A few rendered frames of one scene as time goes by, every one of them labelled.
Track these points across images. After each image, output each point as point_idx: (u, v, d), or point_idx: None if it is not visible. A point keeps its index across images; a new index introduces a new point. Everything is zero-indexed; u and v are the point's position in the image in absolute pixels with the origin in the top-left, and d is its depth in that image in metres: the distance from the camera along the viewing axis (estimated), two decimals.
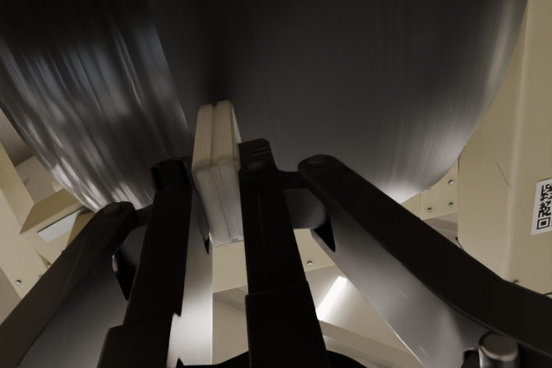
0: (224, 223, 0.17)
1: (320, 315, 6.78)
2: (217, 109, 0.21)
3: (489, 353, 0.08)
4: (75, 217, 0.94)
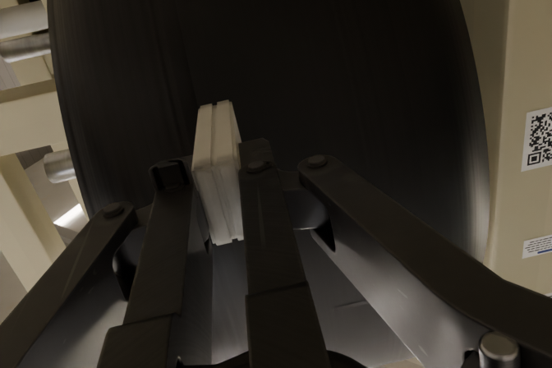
0: (224, 223, 0.17)
1: None
2: (217, 109, 0.21)
3: (489, 353, 0.08)
4: None
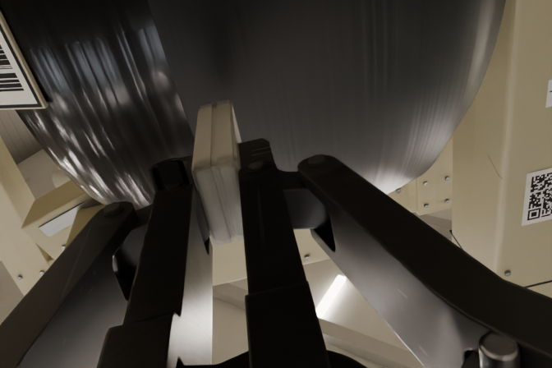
0: (224, 223, 0.17)
1: (319, 313, 6.79)
2: (217, 109, 0.21)
3: (489, 353, 0.08)
4: (75, 212, 0.95)
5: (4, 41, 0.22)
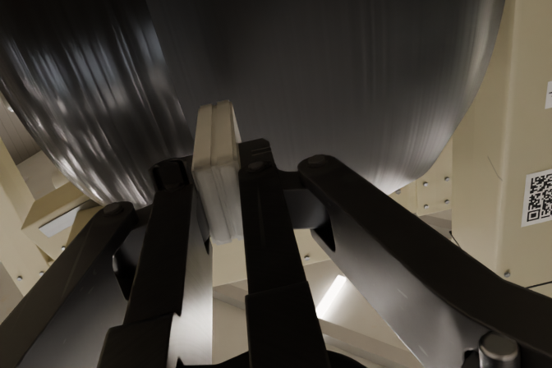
0: (224, 223, 0.17)
1: (319, 314, 6.79)
2: (217, 109, 0.21)
3: (489, 353, 0.08)
4: (75, 213, 0.95)
5: None
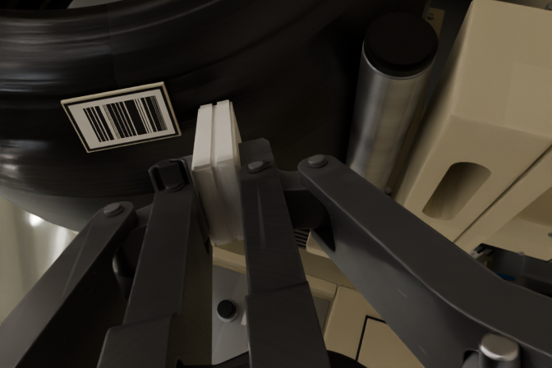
0: (224, 223, 0.17)
1: None
2: (217, 109, 0.21)
3: (489, 353, 0.08)
4: None
5: (140, 139, 0.31)
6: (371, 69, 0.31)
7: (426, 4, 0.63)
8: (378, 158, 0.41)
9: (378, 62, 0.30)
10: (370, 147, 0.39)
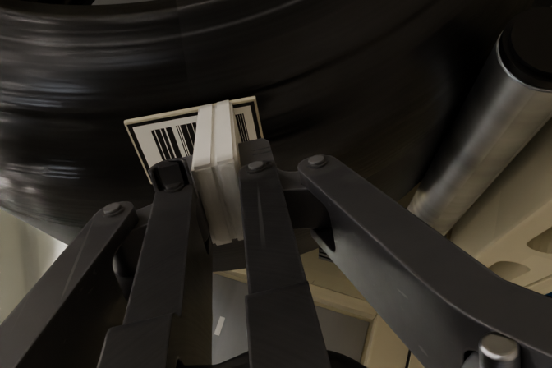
0: (224, 223, 0.17)
1: None
2: (217, 109, 0.21)
3: (489, 353, 0.08)
4: None
5: None
6: (511, 79, 0.24)
7: None
8: (478, 181, 0.34)
9: (524, 71, 0.23)
10: (472, 169, 0.33)
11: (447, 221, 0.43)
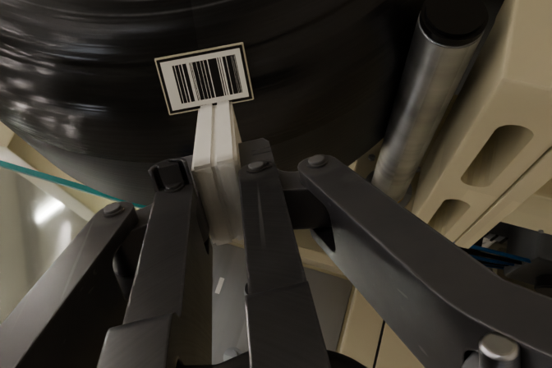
0: (224, 223, 0.17)
1: None
2: (217, 109, 0.21)
3: (489, 353, 0.08)
4: None
5: (218, 101, 0.34)
6: (427, 39, 0.34)
7: None
8: (420, 128, 0.44)
9: (434, 33, 0.33)
10: (415, 117, 0.43)
11: (405, 169, 0.53)
